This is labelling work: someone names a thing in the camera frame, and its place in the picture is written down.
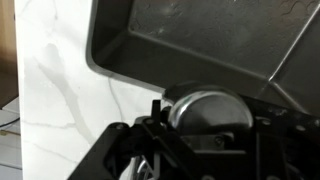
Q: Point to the stainless steel sink basin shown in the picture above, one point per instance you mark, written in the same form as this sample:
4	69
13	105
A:
200	40

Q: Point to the shiny metal cup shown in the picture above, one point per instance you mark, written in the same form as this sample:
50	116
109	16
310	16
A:
213	113

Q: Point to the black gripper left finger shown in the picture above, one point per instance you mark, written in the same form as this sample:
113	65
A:
126	140

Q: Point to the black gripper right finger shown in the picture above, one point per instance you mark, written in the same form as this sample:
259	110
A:
286	140

